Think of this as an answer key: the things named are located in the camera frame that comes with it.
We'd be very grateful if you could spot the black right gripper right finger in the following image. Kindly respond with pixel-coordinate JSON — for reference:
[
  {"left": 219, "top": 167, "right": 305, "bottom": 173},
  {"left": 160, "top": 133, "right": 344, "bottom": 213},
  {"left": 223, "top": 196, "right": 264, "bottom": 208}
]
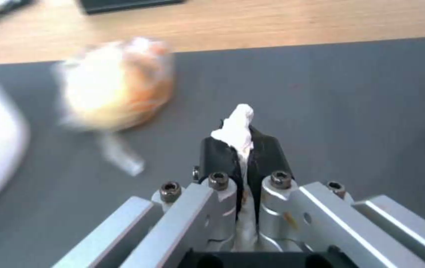
[{"left": 248, "top": 125, "right": 425, "bottom": 268}]

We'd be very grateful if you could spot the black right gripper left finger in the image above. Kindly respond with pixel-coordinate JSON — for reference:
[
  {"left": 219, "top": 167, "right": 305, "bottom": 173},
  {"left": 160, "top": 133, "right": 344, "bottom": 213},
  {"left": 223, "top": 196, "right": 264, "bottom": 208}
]
[{"left": 50, "top": 136, "right": 244, "bottom": 268}]

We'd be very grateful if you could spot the white tissue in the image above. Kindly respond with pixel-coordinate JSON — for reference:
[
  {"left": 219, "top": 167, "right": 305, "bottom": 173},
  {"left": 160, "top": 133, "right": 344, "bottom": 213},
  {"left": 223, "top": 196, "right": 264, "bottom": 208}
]
[{"left": 210, "top": 103, "right": 261, "bottom": 252}]

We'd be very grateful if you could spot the clear plastic bag with bread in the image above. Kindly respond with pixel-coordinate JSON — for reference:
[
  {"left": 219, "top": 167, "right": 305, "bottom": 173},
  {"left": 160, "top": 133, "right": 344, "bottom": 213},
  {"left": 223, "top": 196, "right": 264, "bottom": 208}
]
[{"left": 50, "top": 38, "right": 178, "bottom": 176}]

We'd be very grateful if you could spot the dark grey desk mat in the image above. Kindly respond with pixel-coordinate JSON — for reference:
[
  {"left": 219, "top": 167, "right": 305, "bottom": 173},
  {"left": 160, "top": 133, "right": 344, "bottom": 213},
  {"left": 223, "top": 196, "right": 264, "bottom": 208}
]
[{"left": 0, "top": 39, "right": 425, "bottom": 268}]

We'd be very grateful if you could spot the black flat device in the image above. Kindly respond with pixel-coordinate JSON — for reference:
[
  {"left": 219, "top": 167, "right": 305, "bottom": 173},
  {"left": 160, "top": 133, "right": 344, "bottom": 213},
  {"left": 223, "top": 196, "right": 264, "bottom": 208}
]
[{"left": 79, "top": 0, "right": 193, "bottom": 15}]

